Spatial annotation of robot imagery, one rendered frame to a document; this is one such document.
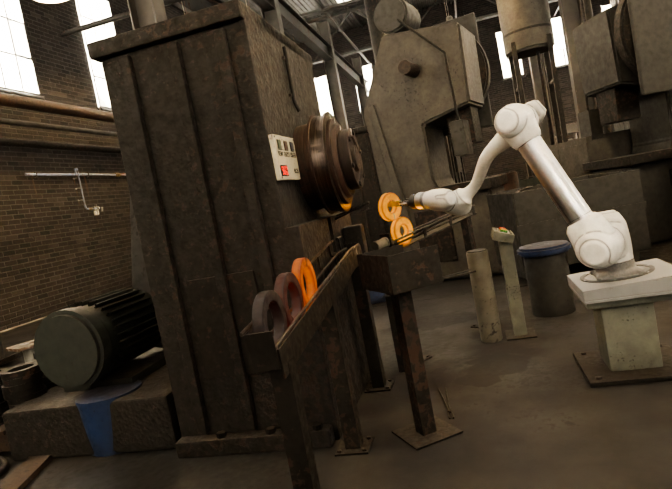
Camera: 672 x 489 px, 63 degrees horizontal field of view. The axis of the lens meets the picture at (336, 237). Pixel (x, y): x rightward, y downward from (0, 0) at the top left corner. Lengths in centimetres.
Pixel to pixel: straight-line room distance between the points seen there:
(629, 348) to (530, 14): 919
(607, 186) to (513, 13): 700
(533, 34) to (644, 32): 582
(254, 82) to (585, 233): 140
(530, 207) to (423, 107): 142
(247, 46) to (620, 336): 191
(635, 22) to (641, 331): 342
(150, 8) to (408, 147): 363
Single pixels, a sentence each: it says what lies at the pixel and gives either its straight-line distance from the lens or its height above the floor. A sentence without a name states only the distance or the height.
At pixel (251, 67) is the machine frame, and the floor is 150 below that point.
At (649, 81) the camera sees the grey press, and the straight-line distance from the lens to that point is 547.
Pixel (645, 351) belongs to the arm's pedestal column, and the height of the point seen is 9.
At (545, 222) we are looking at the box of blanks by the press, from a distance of 455.
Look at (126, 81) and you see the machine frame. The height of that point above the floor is 157.
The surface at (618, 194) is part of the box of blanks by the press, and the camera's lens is 479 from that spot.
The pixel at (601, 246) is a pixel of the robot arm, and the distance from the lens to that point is 229.
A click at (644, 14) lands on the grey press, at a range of 558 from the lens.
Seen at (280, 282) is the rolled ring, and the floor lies 73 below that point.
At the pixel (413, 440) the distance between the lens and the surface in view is 221.
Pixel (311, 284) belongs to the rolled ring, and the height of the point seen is 66.
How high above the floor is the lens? 94
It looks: 4 degrees down
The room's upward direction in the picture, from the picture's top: 11 degrees counter-clockwise
